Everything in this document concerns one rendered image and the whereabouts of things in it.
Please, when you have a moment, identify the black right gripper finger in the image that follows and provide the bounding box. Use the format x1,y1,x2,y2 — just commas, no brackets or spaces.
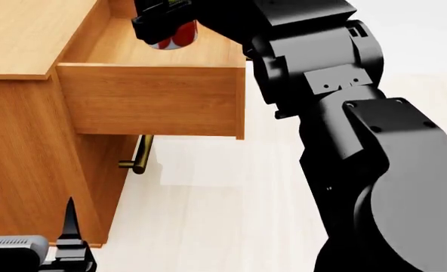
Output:
131,10,185,45
134,0,193,14

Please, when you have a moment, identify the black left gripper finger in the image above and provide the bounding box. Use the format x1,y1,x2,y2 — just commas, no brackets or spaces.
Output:
58,196,85,243

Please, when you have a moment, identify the red and white can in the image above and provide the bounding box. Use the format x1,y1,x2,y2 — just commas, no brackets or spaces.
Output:
147,19,200,52

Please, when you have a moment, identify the open wooden drawer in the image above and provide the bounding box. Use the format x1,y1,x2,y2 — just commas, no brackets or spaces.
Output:
56,0,247,141

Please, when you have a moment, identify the wooden cabinet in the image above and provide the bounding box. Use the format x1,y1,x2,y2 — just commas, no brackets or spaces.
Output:
0,0,155,249

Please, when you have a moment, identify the grey gripper camera box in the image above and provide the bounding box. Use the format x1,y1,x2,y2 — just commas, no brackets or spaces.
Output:
0,234,51,272

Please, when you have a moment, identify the brass drawer handle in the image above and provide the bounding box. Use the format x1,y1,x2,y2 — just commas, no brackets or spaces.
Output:
118,134,155,175

